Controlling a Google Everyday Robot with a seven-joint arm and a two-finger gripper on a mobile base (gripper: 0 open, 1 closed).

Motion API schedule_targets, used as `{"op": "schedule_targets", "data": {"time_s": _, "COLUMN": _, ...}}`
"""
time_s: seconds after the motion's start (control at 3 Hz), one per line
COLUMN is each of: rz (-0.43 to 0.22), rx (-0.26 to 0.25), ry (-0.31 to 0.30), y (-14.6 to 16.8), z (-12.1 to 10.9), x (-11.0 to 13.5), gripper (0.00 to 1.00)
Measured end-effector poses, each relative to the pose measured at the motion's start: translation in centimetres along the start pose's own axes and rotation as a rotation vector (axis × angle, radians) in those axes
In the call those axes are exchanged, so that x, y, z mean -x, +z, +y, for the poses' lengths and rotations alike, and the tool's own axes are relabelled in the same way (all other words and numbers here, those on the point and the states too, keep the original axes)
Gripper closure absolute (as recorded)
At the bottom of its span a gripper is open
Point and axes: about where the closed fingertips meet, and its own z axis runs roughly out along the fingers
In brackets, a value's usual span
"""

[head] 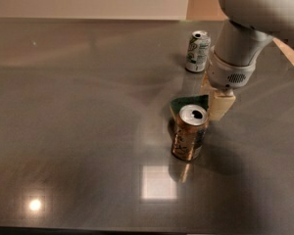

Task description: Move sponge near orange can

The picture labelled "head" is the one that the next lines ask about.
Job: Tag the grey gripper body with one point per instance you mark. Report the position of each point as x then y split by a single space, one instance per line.
225 73

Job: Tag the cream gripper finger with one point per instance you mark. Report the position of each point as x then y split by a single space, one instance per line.
205 85
220 101

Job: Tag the green and yellow sponge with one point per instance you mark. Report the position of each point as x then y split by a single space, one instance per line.
177 103

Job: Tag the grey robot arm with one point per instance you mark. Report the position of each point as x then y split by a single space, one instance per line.
249 27

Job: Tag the orange soda can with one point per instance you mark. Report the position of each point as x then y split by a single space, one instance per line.
191 124

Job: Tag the green and white soda can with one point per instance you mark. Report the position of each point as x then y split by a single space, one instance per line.
198 51

